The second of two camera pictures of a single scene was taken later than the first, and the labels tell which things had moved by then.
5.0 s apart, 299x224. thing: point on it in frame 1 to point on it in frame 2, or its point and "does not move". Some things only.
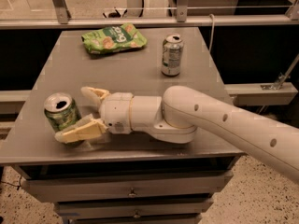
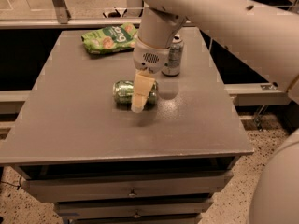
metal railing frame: x=181 y=20 does not move
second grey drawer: x=138 y=207 does not move
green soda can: x=61 y=109 to x=122 y=92
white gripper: x=116 y=111 to x=150 y=59
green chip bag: x=116 y=37 does not move
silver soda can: x=171 y=54 does not move
